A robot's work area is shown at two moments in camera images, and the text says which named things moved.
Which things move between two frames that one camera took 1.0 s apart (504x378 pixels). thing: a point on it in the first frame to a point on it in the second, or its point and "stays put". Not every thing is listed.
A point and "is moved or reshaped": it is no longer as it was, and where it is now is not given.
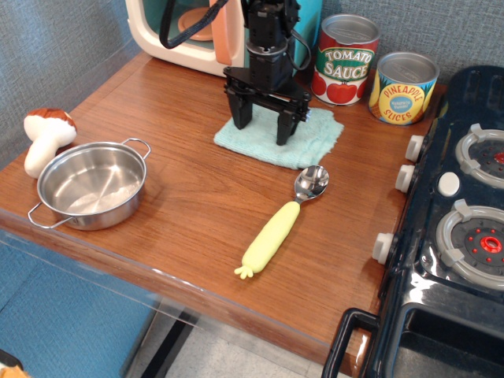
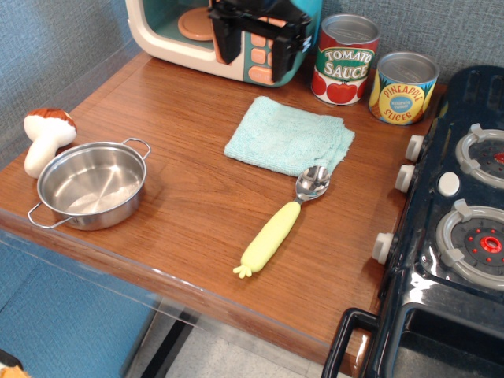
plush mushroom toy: x=50 y=128 stays put
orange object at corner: x=11 y=366 stays put
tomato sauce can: x=346 y=51 stays put
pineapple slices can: x=402 y=88 stays put
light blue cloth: x=310 y=142 is moved or reshaped
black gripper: x=269 y=79 to x=279 y=16
